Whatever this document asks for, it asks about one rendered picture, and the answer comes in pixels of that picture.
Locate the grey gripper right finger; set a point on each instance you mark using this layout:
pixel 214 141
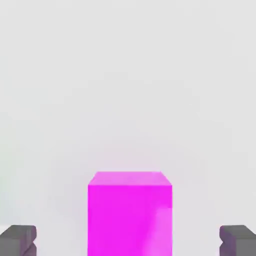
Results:
pixel 240 241

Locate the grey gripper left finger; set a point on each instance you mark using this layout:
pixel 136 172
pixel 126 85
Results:
pixel 17 241

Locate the small magenta cube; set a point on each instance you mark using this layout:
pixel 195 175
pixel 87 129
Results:
pixel 129 216

